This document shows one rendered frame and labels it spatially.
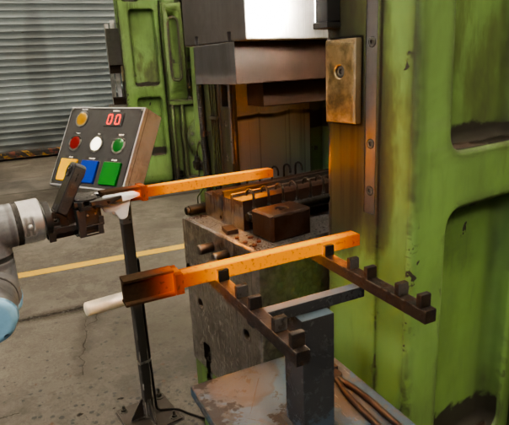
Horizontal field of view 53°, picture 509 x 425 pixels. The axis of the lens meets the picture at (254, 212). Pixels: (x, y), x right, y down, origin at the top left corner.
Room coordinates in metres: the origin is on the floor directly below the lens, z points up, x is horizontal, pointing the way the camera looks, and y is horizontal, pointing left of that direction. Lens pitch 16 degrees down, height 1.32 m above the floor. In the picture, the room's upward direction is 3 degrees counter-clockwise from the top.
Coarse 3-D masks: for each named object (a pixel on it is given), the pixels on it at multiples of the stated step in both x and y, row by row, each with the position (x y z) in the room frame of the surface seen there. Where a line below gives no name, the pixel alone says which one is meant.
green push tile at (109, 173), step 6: (108, 162) 1.58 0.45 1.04; (114, 162) 1.58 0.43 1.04; (102, 168) 1.59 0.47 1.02; (108, 168) 1.57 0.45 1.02; (114, 168) 1.56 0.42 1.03; (120, 168) 1.55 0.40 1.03; (102, 174) 1.57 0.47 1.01; (108, 174) 1.56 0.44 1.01; (114, 174) 1.55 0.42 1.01; (102, 180) 1.56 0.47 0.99; (108, 180) 1.55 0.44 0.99; (114, 180) 1.54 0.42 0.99
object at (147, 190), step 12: (264, 168) 1.36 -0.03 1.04; (180, 180) 1.22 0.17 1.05; (192, 180) 1.22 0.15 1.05; (204, 180) 1.23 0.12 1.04; (216, 180) 1.25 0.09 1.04; (228, 180) 1.27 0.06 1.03; (240, 180) 1.29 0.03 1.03; (108, 192) 1.10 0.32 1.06; (144, 192) 1.14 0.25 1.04; (156, 192) 1.16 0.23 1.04; (168, 192) 1.18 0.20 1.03
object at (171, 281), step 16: (320, 240) 0.90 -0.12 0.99; (336, 240) 0.90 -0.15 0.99; (352, 240) 0.92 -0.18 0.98; (240, 256) 0.84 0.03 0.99; (256, 256) 0.84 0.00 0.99; (272, 256) 0.84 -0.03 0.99; (288, 256) 0.86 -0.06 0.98; (304, 256) 0.87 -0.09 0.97; (144, 272) 0.76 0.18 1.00; (160, 272) 0.76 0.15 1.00; (176, 272) 0.77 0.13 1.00; (192, 272) 0.78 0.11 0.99; (208, 272) 0.79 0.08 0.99; (240, 272) 0.82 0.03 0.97; (128, 288) 0.74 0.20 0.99; (144, 288) 0.75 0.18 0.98; (160, 288) 0.76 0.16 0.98; (176, 288) 0.76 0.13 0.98; (128, 304) 0.73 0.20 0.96
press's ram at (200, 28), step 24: (192, 0) 1.37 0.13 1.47; (216, 0) 1.28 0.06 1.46; (240, 0) 1.19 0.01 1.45; (264, 0) 1.20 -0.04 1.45; (288, 0) 1.24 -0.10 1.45; (312, 0) 1.28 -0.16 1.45; (192, 24) 1.38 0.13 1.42; (216, 24) 1.28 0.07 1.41; (240, 24) 1.19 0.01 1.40; (264, 24) 1.20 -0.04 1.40; (288, 24) 1.24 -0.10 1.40; (312, 24) 1.28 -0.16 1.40
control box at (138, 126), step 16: (80, 112) 1.76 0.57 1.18; (96, 112) 1.73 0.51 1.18; (112, 112) 1.69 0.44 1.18; (128, 112) 1.65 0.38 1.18; (144, 112) 1.62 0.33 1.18; (80, 128) 1.73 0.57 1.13; (96, 128) 1.69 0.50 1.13; (112, 128) 1.65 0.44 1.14; (128, 128) 1.62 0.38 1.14; (144, 128) 1.61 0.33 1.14; (64, 144) 1.74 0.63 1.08; (80, 144) 1.69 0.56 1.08; (112, 144) 1.62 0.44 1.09; (128, 144) 1.59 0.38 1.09; (144, 144) 1.61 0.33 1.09; (80, 160) 1.66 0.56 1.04; (96, 160) 1.62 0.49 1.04; (112, 160) 1.59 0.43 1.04; (128, 160) 1.55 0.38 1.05; (144, 160) 1.60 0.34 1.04; (96, 176) 1.59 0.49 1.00; (128, 176) 1.53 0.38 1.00; (144, 176) 1.59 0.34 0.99
